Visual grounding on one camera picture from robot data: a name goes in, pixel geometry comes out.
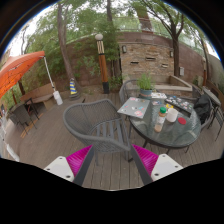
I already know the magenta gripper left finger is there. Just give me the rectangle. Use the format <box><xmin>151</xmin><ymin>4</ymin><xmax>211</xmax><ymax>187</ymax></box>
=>
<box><xmin>44</xmin><ymin>145</ymin><xmax>94</xmax><ymax>186</ymax></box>

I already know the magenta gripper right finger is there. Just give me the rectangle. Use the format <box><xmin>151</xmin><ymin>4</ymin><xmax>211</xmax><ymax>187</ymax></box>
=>
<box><xmin>131</xmin><ymin>145</ymin><xmax>182</xmax><ymax>185</ymax></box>

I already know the bottle with green cap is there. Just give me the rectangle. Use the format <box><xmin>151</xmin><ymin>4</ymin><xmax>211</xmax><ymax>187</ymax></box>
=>
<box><xmin>154</xmin><ymin>107</ymin><xmax>167</xmax><ymax>132</ymax></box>

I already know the round glass table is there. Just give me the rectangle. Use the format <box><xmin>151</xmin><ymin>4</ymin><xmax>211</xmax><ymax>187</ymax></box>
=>
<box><xmin>130</xmin><ymin>103</ymin><xmax>201</xmax><ymax>150</ymax></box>

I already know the grey wicker chair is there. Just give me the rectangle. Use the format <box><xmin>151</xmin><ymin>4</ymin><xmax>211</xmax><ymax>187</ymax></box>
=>
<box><xmin>63</xmin><ymin>99</ymin><xmax>131</xmax><ymax>160</ymax></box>

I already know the red round coaster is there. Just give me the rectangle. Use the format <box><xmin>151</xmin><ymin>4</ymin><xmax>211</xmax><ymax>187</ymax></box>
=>
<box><xmin>178</xmin><ymin>117</ymin><xmax>186</xmax><ymax>125</ymax></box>

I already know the white cup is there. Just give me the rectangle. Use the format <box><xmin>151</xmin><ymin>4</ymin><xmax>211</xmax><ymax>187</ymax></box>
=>
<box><xmin>166</xmin><ymin>108</ymin><xmax>178</xmax><ymax>123</ymax></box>

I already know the grey laptop with stickers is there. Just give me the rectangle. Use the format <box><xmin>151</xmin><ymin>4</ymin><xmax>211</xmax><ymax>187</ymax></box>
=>
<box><xmin>118</xmin><ymin>97</ymin><xmax>150</xmax><ymax>118</ymax></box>

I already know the white umbrella base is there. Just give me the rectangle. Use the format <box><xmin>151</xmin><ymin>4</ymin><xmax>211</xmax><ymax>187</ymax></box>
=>
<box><xmin>53</xmin><ymin>91</ymin><xmax>63</xmax><ymax>105</ymax></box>

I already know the black laptop with stickers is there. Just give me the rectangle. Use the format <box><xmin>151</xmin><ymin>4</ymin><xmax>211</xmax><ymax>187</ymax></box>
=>
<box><xmin>165</xmin><ymin>96</ymin><xmax>193</xmax><ymax>114</ymax></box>

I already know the dark chair far left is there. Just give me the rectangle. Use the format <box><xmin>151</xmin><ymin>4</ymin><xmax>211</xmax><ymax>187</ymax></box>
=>
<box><xmin>9</xmin><ymin>103</ymin><xmax>38</xmax><ymax>131</ymax></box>

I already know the striped blue yellow cone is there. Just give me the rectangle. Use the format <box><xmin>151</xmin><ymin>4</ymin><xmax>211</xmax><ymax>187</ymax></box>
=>
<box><xmin>70</xmin><ymin>78</ymin><xmax>78</xmax><ymax>96</ymax></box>

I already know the wooden bench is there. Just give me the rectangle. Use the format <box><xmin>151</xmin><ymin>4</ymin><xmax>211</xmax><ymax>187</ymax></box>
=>
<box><xmin>20</xmin><ymin>83</ymin><xmax>56</xmax><ymax>110</ymax></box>

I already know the black bag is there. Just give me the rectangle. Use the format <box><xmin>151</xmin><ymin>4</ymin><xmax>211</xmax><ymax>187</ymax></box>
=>
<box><xmin>194</xmin><ymin>94</ymin><xmax>211</xmax><ymax>124</ymax></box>

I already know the grey chair behind table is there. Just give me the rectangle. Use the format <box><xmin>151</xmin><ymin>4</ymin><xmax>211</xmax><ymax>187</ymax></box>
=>
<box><xmin>119</xmin><ymin>79</ymin><xmax>139</xmax><ymax>104</ymax></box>

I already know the chair at right edge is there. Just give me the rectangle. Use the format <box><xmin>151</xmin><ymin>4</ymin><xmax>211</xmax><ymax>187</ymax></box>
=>
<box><xmin>202</xmin><ymin>86</ymin><xmax>224</xmax><ymax>137</ymax></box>

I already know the potted green plant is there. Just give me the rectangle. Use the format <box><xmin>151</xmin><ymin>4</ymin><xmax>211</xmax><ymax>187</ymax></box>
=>
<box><xmin>137</xmin><ymin>73</ymin><xmax>154</xmax><ymax>99</ymax></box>

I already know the orange patio umbrella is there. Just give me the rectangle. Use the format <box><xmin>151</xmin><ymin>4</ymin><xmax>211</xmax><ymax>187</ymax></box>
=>
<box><xmin>0</xmin><ymin>51</ymin><xmax>45</xmax><ymax>99</ymax></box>

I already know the stone fireplace wall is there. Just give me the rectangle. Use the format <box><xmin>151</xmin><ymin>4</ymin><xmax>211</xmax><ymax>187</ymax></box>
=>
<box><xmin>120</xmin><ymin>42</ymin><xmax>174</xmax><ymax>81</ymax></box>

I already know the wooden lamp post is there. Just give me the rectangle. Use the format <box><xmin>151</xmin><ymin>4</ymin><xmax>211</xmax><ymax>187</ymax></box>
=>
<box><xmin>95</xmin><ymin>34</ymin><xmax>110</xmax><ymax>94</ymax></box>

